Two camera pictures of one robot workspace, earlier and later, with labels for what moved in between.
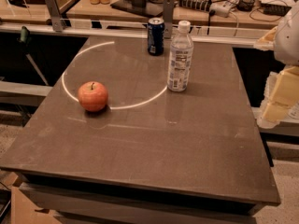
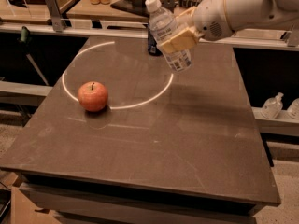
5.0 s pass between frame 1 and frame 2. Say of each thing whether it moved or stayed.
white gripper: moved
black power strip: stayed
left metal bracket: stayed
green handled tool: stayed
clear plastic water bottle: moved
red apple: stayed
